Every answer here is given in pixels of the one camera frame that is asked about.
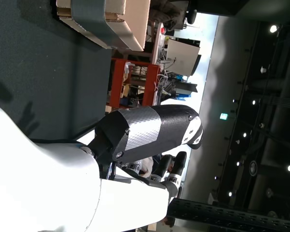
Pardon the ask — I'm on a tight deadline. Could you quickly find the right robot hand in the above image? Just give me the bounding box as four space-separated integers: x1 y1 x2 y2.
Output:
94 104 205 232

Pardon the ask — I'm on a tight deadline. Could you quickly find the brown cardboard paper box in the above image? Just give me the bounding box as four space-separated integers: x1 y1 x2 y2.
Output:
55 0 152 52

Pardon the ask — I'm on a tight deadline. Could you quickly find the person in light top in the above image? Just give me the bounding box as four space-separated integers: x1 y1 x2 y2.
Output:
138 154 163 177

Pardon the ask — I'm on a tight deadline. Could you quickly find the red metal shelf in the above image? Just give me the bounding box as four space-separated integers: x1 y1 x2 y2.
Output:
109 58 161 110

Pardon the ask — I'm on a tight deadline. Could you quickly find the white backed monitor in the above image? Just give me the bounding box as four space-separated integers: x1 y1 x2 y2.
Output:
166 38 201 77

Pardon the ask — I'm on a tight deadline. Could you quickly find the white desk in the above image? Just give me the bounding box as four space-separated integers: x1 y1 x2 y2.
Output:
151 21 165 107

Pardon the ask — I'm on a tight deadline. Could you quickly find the round ceiling speaker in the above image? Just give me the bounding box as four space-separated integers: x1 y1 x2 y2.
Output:
248 160 258 176

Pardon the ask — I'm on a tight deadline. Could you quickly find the black office chair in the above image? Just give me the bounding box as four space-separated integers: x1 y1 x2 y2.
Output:
183 0 198 26

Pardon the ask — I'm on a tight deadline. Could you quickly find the grey blue band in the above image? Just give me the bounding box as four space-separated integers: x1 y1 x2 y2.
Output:
70 0 132 50

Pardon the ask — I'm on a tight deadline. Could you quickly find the black perforated metal beam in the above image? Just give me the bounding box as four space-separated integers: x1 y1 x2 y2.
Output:
167 197 290 232

